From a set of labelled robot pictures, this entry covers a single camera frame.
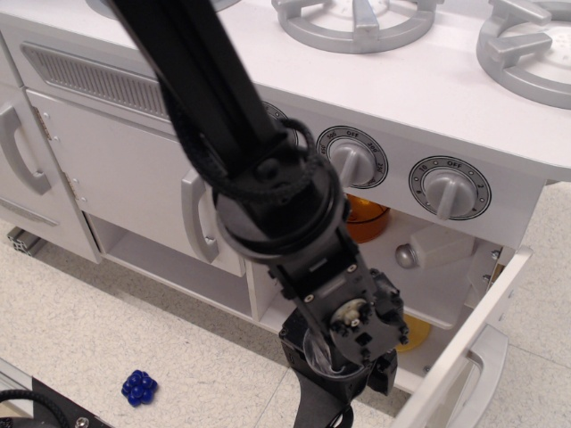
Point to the left grey stove knob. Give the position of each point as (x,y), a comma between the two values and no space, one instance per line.
(274,112)

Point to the grey stove knob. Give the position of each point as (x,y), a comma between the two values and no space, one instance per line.
(357,158)
(274,112)
(450,188)

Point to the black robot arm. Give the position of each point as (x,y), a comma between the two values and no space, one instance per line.
(278,203)

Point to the yellow toy plate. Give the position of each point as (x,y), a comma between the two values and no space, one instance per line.
(419,332)

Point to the silver left door handle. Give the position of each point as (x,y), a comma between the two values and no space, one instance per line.
(37,181)

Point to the silver vent grille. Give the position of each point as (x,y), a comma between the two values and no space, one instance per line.
(96,80)

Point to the white toy oven door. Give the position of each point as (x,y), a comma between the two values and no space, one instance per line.
(426,406)

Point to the white toy kitchen unit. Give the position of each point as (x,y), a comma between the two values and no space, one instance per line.
(209,338)

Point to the right grey stove knob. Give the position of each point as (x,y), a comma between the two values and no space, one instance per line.
(450,188)

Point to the middle grey stove knob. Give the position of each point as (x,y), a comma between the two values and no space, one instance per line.
(357,158)

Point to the orange transparent toy cup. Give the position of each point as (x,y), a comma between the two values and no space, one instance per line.
(367,219)

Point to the aluminium frame rail left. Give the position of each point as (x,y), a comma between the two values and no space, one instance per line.
(25,242)

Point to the white toy salt shaker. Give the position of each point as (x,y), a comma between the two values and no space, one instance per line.
(434,246)

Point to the white cabinet door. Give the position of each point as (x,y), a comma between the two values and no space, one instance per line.
(127,179)
(35,195)

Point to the middle silver stove burner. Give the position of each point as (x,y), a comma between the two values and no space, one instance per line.
(356,27)

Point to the silver cabinet door handle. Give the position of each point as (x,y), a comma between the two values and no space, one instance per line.
(192,191)

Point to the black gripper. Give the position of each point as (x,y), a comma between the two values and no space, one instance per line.
(327,401)

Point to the white left cabinet door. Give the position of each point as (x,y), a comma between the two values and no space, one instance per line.
(35,195)

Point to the blue toy grape bunch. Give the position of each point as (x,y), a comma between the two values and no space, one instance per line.
(139,388)

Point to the silver oven door handle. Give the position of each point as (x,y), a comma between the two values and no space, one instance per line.
(471,393)

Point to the right silver stove burner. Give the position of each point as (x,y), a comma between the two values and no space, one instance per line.
(525,47)

